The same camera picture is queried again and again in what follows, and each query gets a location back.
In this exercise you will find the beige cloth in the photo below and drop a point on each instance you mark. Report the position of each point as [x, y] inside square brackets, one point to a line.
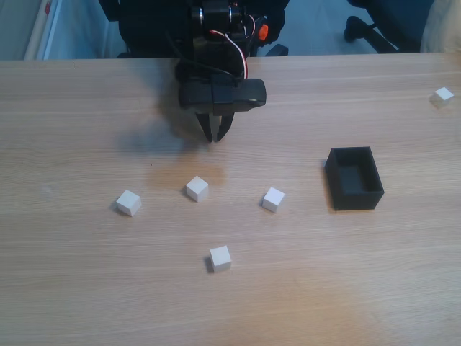
[443, 32]

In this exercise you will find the black oval camera box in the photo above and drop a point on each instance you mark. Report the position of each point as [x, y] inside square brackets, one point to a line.
[234, 94]

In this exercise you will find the dark office chair with base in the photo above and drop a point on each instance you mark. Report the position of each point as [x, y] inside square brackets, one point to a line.
[389, 21]

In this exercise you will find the white panel with red mark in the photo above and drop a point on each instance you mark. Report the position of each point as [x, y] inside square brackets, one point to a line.
[47, 32]

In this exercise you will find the white cube block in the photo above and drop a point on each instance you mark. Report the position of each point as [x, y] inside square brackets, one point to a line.
[220, 258]
[273, 199]
[197, 188]
[128, 203]
[443, 96]

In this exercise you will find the orange clamp knob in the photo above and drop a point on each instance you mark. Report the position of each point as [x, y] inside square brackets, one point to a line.
[263, 32]

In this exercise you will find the black open box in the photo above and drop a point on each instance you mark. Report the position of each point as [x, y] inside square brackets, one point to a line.
[356, 202]

